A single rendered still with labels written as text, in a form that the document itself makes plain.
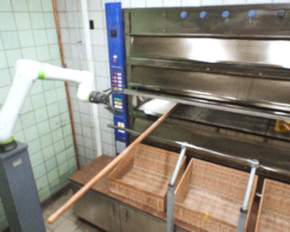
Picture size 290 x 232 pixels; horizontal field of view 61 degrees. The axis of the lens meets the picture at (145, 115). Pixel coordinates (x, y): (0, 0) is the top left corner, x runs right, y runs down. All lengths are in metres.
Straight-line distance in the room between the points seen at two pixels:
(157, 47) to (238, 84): 0.72
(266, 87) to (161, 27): 0.93
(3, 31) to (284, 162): 2.51
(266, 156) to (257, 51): 0.80
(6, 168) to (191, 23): 1.67
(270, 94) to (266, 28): 0.44
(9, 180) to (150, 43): 1.49
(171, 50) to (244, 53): 0.56
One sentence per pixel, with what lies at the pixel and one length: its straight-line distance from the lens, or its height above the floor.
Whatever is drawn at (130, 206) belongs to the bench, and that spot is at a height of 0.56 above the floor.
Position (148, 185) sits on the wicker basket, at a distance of 2.34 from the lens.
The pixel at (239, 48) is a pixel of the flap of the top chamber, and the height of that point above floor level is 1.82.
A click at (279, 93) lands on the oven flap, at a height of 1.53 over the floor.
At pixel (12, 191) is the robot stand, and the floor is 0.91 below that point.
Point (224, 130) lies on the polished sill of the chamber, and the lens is 2.08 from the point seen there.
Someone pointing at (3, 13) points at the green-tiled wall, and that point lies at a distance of 2.54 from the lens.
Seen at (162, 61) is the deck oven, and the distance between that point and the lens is 2.11.
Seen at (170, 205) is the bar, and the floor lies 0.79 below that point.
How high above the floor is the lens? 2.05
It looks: 22 degrees down
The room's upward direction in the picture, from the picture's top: 1 degrees counter-clockwise
